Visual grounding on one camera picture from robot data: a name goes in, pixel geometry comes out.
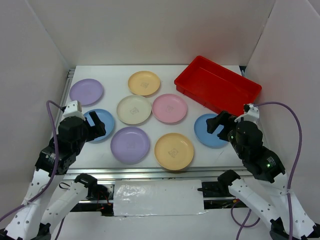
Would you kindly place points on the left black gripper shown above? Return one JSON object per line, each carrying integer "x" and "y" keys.
{"x": 97, "y": 130}

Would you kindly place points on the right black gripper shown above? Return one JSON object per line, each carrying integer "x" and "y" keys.
{"x": 222, "y": 118}

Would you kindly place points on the blue plate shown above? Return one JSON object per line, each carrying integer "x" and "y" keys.
{"x": 207, "y": 139}
{"x": 108, "y": 120}

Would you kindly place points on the purple plate front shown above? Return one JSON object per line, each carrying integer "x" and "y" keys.
{"x": 130, "y": 145}

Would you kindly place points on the purple plate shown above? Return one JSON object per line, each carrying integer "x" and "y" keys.
{"x": 86, "y": 91}
{"x": 130, "y": 145}

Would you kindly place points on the cream white plate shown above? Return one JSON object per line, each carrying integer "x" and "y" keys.
{"x": 133, "y": 109}

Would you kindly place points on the pink plate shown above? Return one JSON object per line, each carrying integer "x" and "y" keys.
{"x": 169, "y": 108}

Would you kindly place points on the orange plate front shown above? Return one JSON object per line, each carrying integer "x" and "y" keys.
{"x": 174, "y": 151}

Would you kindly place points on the orange plate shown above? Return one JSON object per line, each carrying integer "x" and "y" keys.
{"x": 144, "y": 83}
{"x": 174, "y": 151}

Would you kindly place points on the orange plate top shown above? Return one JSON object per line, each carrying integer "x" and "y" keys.
{"x": 144, "y": 83}

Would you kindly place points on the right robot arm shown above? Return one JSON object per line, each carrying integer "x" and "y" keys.
{"x": 284, "y": 215}

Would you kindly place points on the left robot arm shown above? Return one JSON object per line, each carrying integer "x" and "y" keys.
{"x": 35, "y": 218}

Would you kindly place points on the red plastic bin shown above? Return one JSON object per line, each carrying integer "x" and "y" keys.
{"x": 216, "y": 87}

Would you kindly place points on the white taped cover panel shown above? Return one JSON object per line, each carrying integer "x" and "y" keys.
{"x": 157, "y": 198}

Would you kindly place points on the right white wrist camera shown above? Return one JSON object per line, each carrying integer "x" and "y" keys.
{"x": 251, "y": 114}

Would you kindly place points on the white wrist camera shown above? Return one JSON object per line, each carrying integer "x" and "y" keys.
{"x": 73, "y": 109}
{"x": 251, "y": 114}

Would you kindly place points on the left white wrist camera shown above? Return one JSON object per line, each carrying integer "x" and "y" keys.
{"x": 73, "y": 109}

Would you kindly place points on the aluminium front rail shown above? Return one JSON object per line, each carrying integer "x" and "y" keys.
{"x": 155, "y": 173}

